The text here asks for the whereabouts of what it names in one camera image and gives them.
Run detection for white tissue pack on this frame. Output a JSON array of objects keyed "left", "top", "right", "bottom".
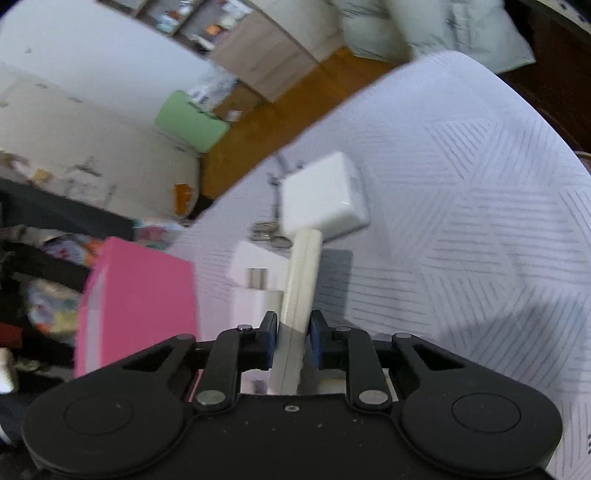
[{"left": 189, "top": 69, "right": 238, "bottom": 109}]

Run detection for brown cardboard box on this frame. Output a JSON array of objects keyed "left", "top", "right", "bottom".
[{"left": 215, "top": 83, "right": 264, "bottom": 123}]

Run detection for black hanging clothes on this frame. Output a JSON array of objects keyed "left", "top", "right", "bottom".
[{"left": 0, "top": 179, "right": 136, "bottom": 241}]

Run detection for white remote control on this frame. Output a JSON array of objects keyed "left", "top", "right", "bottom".
[{"left": 229, "top": 240, "right": 289, "bottom": 326}]

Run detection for pink cardboard box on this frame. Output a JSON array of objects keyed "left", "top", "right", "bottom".
[{"left": 73, "top": 237, "right": 202, "bottom": 402}]

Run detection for orange trash can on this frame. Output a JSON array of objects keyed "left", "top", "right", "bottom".
[{"left": 173, "top": 184, "right": 201, "bottom": 220}]

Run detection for cream remote control grey top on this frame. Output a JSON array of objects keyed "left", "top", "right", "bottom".
[{"left": 269, "top": 228, "right": 324, "bottom": 397}]

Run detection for dark wooden furniture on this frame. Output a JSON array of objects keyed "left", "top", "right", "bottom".
[{"left": 499, "top": 0, "right": 591, "bottom": 155}]

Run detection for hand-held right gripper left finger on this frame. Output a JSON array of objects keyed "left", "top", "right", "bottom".
[{"left": 122, "top": 311, "right": 280, "bottom": 414}]

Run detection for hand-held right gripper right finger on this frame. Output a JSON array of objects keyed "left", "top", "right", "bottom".
[{"left": 308, "top": 309, "right": 465, "bottom": 412}]

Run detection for wooden shelf cabinet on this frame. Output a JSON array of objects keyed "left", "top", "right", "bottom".
[{"left": 97, "top": 0, "right": 345, "bottom": 103}]

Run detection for pale grey puffer jacket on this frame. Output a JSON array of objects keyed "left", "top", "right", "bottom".
[{"left": 342, "top": 0, "right": 536, "bottom": 75}]

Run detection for bunch of silver keys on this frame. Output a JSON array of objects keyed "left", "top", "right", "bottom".
[{"left": 249, "top": 171, "right": 294, "bottom": 251}]

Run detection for green folding table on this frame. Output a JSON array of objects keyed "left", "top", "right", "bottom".
[{"left": 154, "top": 90, "right": 232, "bottom": 154}]

